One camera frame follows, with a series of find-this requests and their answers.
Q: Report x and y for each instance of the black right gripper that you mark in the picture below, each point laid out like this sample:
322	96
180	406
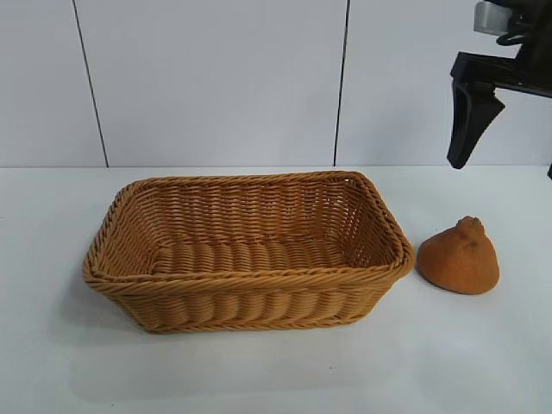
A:
535	64

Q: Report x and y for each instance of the orange-brown bread bun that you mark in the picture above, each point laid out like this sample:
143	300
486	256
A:
457	267

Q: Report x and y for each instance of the woven wicker rectangular basket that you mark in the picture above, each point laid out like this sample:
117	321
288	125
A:
259	302

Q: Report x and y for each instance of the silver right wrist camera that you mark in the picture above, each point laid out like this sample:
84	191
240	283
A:
491	17

